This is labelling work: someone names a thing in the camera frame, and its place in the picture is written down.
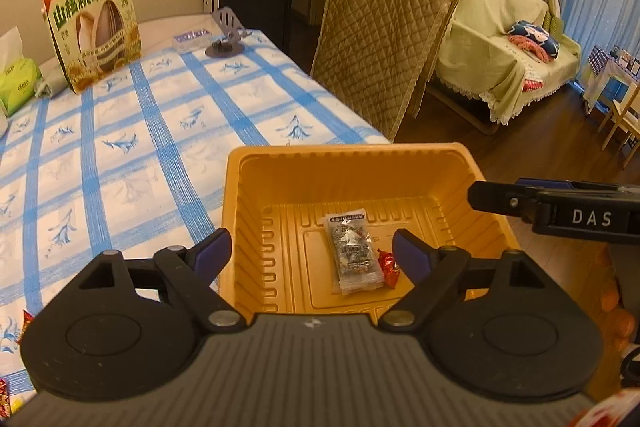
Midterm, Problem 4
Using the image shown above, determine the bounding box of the green tissue pack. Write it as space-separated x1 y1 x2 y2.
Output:
0 26 44 118

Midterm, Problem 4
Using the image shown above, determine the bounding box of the quilted beige chair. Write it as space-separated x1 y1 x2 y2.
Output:
310 0 464 144

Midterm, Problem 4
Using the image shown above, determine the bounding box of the small table with blue cloth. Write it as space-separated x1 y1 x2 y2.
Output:
581 44 640 114

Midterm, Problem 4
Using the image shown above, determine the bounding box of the large red snack packet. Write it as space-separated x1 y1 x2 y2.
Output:
0 378 14 419

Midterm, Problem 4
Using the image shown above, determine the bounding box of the small red snack packet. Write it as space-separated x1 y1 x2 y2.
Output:
19 308 37 344

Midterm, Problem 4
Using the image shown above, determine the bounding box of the orange plastic tray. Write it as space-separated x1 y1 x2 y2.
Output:
219 145 532 324

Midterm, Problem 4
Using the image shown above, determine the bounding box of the clear snack packet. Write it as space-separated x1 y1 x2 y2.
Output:
322 208 387 296

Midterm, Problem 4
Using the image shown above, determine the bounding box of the grey phone stand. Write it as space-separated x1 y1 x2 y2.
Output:
204 6 254 58

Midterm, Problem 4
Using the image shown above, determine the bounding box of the small red candy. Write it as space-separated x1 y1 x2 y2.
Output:
376 248 404 289

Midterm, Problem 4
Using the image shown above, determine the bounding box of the sunflower seed bag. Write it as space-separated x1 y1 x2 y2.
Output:
41 0 144 96

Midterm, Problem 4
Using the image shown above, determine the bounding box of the grey cloth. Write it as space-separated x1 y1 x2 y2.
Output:
33 73 69 99

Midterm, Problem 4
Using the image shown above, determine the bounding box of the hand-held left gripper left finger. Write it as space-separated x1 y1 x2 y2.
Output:
75 228 251 333

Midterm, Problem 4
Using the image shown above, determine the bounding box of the small clear box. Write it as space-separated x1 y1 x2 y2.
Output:
171 28 214 53

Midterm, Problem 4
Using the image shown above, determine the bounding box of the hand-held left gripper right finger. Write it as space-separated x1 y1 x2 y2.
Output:
377 228 551 333

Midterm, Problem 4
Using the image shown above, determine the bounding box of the blue patterned cushion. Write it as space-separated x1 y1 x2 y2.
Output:
507 20 564 64

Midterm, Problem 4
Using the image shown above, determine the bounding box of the small wooden chair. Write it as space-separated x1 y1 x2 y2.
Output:
597 82 640 168

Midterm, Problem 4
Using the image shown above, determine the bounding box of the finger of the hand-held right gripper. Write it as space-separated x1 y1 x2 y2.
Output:
515 178 572 189
467 180 551 221

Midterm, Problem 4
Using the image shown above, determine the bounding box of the person's right hand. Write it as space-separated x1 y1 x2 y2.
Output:
599 247 636 355

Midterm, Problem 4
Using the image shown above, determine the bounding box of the blue checked tablecloth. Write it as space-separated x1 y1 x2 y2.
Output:
0 12 392 419

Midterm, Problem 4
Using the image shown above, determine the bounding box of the green covered sofa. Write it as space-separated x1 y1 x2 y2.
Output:
425 0 584 138

